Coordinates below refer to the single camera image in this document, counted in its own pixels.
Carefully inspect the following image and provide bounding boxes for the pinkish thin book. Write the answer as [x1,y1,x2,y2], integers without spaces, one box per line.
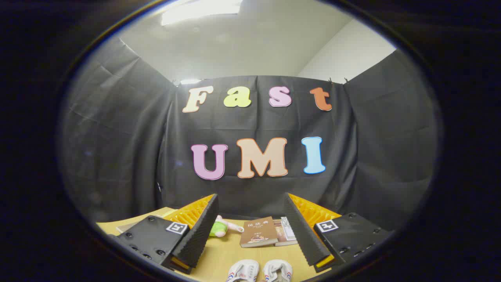
[273,219,299,246]

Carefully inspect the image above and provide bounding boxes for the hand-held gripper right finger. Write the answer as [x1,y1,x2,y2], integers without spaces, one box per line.
[283,192,394,273]

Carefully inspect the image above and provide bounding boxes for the brown cover book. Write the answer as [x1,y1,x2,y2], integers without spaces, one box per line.
[240,217,279,248]

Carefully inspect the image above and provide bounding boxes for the ceiling light panel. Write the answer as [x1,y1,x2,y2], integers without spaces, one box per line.
[160,0,243,26]

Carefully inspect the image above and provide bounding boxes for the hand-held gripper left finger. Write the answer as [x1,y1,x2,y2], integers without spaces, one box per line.
[116,193,220,275]

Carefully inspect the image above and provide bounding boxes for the white striped shoe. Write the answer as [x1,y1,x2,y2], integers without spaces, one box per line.
[263,259,293,282]
[226,259,260,282]

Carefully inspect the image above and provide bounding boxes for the pink and green plush toy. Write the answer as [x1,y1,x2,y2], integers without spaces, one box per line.
[209,215,244,238]

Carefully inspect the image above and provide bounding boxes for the black backdrop cloth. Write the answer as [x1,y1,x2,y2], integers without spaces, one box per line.
[59,37,439,231]

